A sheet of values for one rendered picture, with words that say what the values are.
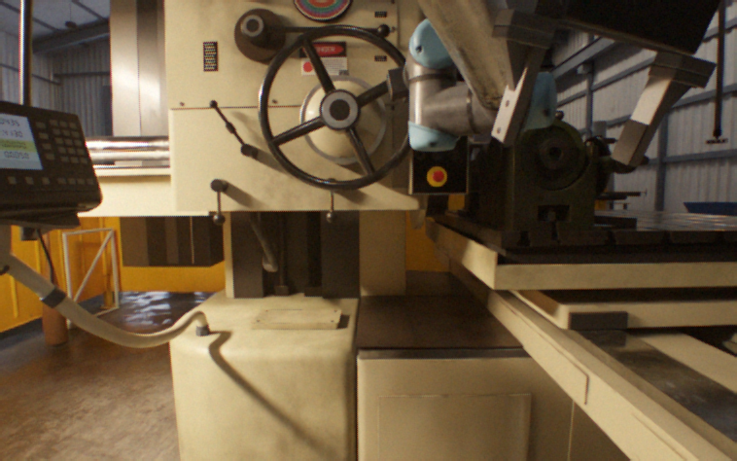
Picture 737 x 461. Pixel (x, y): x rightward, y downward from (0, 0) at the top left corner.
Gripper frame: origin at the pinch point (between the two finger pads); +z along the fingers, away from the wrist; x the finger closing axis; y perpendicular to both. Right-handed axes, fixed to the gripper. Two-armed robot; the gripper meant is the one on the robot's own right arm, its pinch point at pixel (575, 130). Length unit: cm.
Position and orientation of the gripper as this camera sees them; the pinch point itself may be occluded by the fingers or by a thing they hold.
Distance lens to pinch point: 40.3
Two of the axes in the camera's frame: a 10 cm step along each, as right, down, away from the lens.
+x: 9.8, 1.1, 1.7
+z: -1.7, 8.7, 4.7
